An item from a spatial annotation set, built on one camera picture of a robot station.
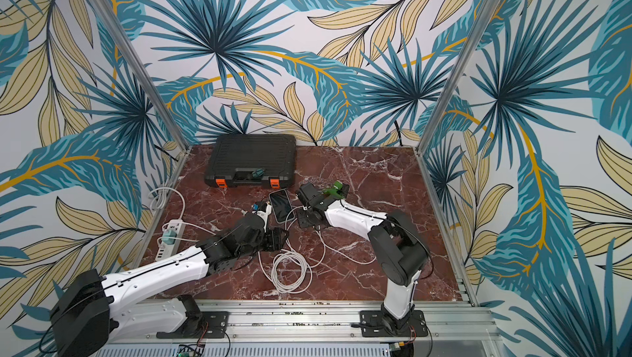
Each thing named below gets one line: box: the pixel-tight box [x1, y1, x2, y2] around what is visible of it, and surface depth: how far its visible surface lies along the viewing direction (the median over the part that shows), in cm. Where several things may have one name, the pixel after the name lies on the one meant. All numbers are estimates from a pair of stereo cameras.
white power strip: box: [155, 218, 185, 261], surface depth 87 cm
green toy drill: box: [323, 180, 345, 200], surface depth 105 cm
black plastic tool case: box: [204, 134, 298, 190], surface depth 106 cm
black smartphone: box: [269, 189, 295, 223], surface depth 102 cm
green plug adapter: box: [162, 229, 177, 246], surface depth 86 cm
